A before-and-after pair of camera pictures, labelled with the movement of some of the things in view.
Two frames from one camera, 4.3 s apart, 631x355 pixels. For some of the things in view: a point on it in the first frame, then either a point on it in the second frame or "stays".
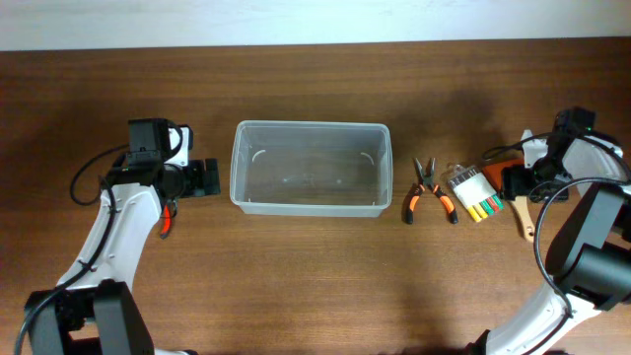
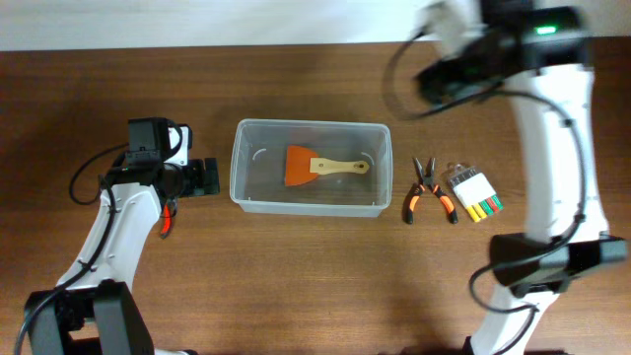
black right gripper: (513, 185) → (447, 71)
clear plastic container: (312, 169) stays
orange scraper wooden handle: (494, 174) → (328, 166)
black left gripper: (199, 185) stays
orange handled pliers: (427, 179) stays
